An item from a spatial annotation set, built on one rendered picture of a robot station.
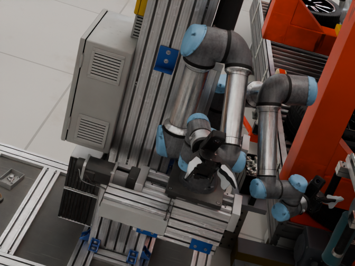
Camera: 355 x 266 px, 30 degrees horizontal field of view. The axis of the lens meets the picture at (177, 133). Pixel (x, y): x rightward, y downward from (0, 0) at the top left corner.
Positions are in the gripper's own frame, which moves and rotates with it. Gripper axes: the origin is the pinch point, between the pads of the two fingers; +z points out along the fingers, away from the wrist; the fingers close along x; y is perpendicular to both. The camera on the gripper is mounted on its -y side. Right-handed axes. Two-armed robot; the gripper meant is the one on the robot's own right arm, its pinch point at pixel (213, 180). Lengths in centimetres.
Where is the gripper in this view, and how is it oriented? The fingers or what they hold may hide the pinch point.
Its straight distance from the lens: 191.1
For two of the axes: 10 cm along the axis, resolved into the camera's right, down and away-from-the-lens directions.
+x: -9.2, -2.8, -2.7
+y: -3.8, 7.9, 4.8
